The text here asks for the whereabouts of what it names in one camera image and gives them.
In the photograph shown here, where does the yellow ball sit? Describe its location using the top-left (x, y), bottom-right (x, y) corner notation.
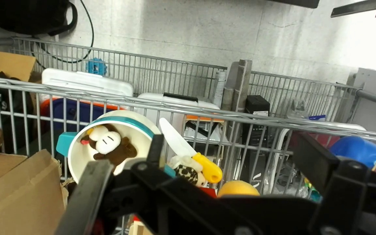
top-left (217, 180), bottom-right (260, 197)

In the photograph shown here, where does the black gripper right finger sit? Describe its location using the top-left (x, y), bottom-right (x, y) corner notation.
top-left (292, 132), bottom-right (339, 192)

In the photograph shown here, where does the small blue spool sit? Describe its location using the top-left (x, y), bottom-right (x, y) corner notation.
top-left (86, 57), bottom-right (107, 75)

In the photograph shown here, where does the white plastic container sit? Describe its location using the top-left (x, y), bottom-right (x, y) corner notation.
top-left (42, 68), bottom-right (133, 96)

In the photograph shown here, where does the white bowl teal handle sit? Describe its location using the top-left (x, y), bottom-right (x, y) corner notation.
top-left (56, 109), bottom-right (160, 183)

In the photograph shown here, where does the black backpack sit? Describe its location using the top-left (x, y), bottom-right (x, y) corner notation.
top-left (0, 0), bottom-right (78, 35)

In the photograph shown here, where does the wire metal shelf rack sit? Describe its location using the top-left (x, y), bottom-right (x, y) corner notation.
top-left (0, 38), bottom-right (376, 196)

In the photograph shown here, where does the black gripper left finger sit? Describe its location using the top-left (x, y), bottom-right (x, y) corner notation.
top-left (55, 160), bottom-right (112, 235)

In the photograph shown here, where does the brown monkey plush toy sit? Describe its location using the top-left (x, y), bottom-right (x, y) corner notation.
top-left (79, 124), bottom-right (137, 166)

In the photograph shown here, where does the toy knife yellow handle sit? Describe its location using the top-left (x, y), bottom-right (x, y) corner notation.
top-left (159, 117), bottom-right (223, 184)

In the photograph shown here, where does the large cardboard box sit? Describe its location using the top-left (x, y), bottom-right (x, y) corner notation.
top-left (0, 150), bottom-right (66, 235)

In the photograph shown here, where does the small white spotted toy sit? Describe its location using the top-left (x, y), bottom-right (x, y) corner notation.
top-left (167, 155), bottom-right (207, 186)

